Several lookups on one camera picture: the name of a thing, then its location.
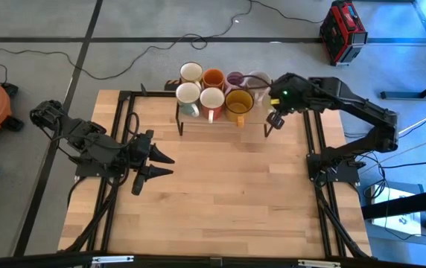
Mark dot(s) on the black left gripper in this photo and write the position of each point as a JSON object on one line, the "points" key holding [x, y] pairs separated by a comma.
{"points": [[140, 152]]}

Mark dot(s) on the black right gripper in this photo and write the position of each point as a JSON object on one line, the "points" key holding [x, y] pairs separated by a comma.
{"points": [[291, 95]]}

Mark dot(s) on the grey floral mug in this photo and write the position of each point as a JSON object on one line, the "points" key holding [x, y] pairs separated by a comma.
{"points": [[259, 81]]}

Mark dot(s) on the amber glass mug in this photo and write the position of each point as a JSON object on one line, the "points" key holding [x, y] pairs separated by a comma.
{"points": [[239, 102]]}

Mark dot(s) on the purple ribbed mug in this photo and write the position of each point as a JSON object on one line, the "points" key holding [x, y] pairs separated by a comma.
{"points": [[233, 79]]}

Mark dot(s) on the coral mug white inside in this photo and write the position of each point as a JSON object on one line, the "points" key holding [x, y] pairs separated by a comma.
{"points": [[212, 99]]}

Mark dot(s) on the orange mug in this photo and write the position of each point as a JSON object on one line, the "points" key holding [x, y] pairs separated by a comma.
{"points": [[213, 77]]}

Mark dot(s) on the yellow mug white inside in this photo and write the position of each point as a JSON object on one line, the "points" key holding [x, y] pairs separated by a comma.
{"points": [[191, 71]]}

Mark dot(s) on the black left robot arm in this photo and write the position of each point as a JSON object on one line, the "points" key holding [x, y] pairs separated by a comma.
{"points": [[86, 143]]}

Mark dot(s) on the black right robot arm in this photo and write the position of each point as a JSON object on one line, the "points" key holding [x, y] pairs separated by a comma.
{"points": [[358, 102]]}

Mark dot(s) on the wooden shelf black legs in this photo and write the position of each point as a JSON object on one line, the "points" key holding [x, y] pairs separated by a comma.
{"points": [[216, 128]]}

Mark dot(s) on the red black tool case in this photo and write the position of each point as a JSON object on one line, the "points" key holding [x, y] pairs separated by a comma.
{"points": [[341, 33]]}

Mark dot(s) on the black yellow striped bar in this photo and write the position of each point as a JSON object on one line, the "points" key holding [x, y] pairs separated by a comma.
{"points": [[172, 85]]}

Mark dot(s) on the black bar silver brackets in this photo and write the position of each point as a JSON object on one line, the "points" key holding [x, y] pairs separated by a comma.
{"points": [[198, 261]]}

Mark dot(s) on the white box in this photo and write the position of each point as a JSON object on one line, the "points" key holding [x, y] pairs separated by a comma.
{"points": [[395, 208]]}

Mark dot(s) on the black beam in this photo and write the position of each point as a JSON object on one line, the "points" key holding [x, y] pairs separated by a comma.
{"points": [[406, 204]]}

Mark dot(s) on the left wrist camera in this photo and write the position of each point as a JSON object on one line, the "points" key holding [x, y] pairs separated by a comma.
{"points": [[138, 185]]}

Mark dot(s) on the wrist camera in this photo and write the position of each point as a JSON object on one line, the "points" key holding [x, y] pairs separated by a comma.
{"points": [[275, 121], [138, 185]]}

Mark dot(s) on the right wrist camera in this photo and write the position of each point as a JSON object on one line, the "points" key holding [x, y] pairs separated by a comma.
{"points": [[275, 121]]}

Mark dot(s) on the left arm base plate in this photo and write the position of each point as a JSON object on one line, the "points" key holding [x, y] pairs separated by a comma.
{"points": [[86, 172]]}

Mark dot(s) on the black metal table frame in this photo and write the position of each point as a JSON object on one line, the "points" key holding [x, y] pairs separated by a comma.
{"points": [[153, 94]]}

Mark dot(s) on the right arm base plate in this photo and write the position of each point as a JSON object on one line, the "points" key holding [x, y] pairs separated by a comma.
{"points": [[343, 173]]}

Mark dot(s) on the grey metal stand frame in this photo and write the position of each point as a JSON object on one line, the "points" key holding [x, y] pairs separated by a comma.
{"points": [[403, 40]]}

